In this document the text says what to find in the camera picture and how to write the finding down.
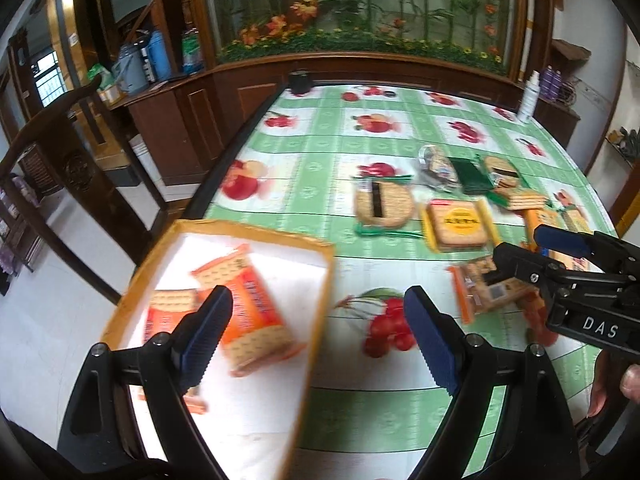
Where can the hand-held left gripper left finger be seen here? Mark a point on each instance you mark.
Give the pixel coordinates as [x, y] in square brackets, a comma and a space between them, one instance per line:
[207, 327]

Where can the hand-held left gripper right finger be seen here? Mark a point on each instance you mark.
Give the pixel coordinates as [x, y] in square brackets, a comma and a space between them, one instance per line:
[430, 335]

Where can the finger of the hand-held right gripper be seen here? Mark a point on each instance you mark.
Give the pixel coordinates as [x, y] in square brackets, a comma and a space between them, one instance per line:
[515, 262]
[565, 241]

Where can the orange cracker packet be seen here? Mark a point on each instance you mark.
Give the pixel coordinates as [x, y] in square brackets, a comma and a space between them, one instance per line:
[475, 285]
[165, 310]
[260, 320]

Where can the person's right hand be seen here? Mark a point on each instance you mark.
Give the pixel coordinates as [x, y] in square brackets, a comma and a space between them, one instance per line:
[630, 384]

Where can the orange yellow snack packet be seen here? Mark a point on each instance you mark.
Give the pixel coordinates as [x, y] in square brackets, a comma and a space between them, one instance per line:
[542, 217]

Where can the yellow square biscuit packet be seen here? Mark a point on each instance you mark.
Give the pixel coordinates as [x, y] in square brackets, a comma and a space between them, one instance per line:
[457, 225]

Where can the round cracker packet green wrap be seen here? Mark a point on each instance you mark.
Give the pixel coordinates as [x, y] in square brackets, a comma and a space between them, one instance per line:
[500, 165]

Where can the dark green snack packet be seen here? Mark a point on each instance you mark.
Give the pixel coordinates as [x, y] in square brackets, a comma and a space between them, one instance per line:
[467, 175]

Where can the clear snack packet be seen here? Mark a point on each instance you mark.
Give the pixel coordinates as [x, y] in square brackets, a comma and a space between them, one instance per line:
[437, 162]

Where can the round cracker packet dark band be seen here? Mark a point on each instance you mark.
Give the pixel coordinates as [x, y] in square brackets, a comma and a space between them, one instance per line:
[395, 205]

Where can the white spray bottle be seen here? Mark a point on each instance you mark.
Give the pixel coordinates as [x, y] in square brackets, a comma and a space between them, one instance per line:
[529, 100]

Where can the purple bottle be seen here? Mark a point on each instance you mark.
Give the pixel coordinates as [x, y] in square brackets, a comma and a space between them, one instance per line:
[559, 85]
[547, 82]

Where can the green fruit print tablecloth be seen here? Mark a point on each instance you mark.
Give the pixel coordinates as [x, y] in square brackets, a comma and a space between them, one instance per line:
[325, 160]

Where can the dark wooden chair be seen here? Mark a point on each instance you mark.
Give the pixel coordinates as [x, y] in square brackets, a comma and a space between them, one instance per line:
[75, 170]

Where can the brown wooden cabinet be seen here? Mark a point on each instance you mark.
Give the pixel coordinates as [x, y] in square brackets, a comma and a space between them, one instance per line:
[200, 110]

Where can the black cup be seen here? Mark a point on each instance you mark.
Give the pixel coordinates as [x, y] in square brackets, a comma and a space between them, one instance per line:
[300, 83]

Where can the grey kettle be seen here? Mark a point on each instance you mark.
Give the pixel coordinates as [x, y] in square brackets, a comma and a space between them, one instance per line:
[129, 70]

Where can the blue thermos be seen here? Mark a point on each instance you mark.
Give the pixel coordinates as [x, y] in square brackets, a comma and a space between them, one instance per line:
[160, 57]

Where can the black thermos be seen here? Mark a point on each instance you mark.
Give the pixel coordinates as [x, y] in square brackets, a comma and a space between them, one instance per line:
[146, 60]

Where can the green plastic bottle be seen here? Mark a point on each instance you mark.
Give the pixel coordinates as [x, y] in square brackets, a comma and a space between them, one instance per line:
[192, 52]

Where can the window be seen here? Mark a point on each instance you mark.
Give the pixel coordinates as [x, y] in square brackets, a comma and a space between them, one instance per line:
[46, 77]

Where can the glass tank with flowers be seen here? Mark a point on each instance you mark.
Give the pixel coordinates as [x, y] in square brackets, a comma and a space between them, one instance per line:
[360, 5]

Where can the wall rack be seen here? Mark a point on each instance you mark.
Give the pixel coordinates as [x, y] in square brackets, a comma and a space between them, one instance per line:
[625, 145]

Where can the brown wall shelf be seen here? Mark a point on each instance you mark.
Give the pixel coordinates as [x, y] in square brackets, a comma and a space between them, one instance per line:
[570, 50]

